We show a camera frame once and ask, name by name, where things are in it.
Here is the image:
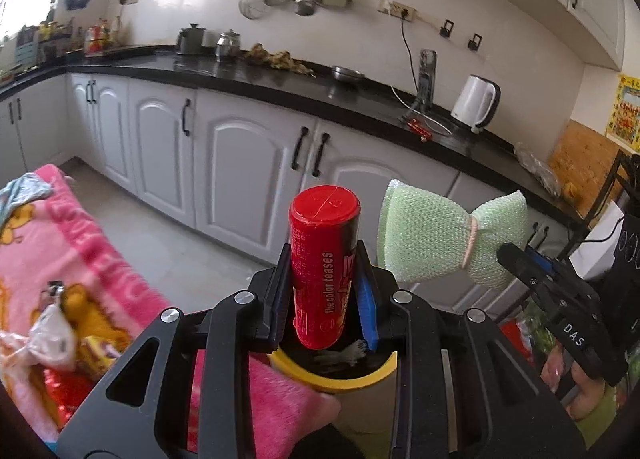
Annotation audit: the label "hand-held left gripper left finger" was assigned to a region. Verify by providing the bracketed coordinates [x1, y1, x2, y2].
[56, 243, 294, 459]

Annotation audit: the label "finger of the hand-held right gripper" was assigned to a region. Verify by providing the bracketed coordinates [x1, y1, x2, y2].
[496, 242, 628, 388]
[524, 245, 571, 282]

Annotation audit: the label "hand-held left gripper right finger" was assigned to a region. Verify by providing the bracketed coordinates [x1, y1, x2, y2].
[350, 241, 586, 459]

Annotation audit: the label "red cylindrical can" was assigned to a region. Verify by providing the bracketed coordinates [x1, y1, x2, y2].
[289, 185, 362, 351]

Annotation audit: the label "yellow-rimmed cardboard bin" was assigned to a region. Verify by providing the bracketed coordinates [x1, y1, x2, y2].
[270, 339, 401, 455]

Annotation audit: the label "green mesh sponge pack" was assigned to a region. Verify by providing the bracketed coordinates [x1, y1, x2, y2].
[376, 179, 530, 288]

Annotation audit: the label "person's right forearm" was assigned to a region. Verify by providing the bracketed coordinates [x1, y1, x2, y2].
[575, 385, 624, 436]

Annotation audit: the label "person's right hand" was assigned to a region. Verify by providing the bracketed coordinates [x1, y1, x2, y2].
[540, 351, 618, 422]

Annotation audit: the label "red plastic bag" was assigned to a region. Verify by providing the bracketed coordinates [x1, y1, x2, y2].
[497, 319, 538, 355]

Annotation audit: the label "black metal rack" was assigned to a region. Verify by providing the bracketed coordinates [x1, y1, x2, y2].
[565, 149, 640, 272]

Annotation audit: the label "clear plastic bag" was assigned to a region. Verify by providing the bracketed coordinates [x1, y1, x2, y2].
[514, 143, 564, 198]

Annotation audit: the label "white lower cabinets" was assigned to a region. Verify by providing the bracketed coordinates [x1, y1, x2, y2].
[0, 72, 576, 321]

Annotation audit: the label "white electric kettle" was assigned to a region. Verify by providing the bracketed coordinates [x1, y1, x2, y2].
[452, 74, 502, 135]

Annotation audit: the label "yellow packet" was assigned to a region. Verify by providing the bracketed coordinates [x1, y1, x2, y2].
[80, 336, 122, 376]

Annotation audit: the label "phone on stand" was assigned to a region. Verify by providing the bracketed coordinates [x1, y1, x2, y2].
[416, 49, 438, 109]

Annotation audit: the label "pink printed blanket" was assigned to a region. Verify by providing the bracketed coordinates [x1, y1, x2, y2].
[0, 164, 342, 459]

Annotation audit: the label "red packet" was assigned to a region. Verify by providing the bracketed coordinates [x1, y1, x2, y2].
[44, 368, 103, 422]

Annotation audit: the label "white plastic bag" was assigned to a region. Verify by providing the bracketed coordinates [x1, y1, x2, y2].
[0, 306, 77, 371]

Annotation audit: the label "metal bowl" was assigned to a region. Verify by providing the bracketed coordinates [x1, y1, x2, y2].
[331, 65, 366, 84]

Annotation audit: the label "pile of ginger roots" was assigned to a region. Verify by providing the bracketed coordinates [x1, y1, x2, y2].
[243, 43, 316, 76]

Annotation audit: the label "steel lidded pot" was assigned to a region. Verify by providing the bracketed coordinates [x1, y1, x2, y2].
[215, 29, 242, 60]

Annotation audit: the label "grey kettle pot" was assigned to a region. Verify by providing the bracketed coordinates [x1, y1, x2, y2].
[176, 23, 208, 56]

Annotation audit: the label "light blue dotted cloth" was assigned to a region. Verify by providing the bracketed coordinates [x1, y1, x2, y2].
[0, 173, 53, 225]

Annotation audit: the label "white power strip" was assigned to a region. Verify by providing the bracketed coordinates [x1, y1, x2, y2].
[378, 0, 418, 22]

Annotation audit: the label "row of condiment bottles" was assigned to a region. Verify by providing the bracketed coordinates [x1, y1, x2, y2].
[37, 16, 124, 58]

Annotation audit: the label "pink hair tie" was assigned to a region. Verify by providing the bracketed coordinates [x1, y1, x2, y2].
[461, 216, 480, 271]

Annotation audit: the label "colourful wall poster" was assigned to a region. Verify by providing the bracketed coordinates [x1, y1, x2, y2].
[605, 73, 640, 150]

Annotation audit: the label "white charging cable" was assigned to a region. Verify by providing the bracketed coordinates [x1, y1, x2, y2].
[389, 84, 452, 134]

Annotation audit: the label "black power cable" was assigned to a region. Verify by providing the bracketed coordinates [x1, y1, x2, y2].
[399, 16, 419, 91]

